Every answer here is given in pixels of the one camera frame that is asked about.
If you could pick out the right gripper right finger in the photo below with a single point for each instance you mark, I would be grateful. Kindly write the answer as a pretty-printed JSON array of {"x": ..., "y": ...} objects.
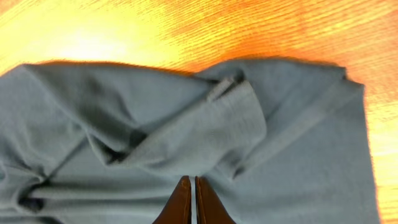
[{"x": 210, "y": 209}]

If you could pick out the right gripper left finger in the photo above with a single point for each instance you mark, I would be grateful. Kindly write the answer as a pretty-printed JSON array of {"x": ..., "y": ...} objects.
[{"x": 178, "y": 209}]

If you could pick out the blue polo shirt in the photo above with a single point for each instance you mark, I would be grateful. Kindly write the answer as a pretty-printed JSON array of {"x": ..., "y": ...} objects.
[{"x": 280, "y": 141}]

